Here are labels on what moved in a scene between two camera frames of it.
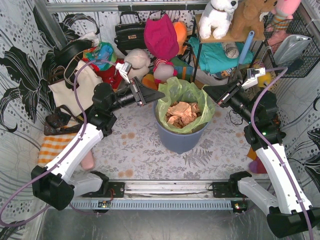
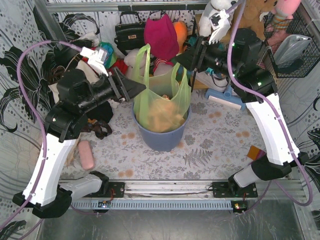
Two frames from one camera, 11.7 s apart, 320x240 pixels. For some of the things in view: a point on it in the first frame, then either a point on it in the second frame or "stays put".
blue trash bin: [177, 142] → [166, 141]
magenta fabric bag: [161, 37] stays put
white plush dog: [217, 16] stays put
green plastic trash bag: [175, 90] → [164, 105]
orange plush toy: [180, 30] stays put
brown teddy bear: [246, 18] stays put
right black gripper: [227, 95] → [199, 58]
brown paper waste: [180, 114] → [166, 96]
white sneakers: [204, 77] stays put
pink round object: [88, 162] stays put
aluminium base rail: [167, 194] stays put
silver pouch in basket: [290, 47] stays put
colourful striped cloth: [103, 55] stays put
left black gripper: [137, 92] → [117, 84]
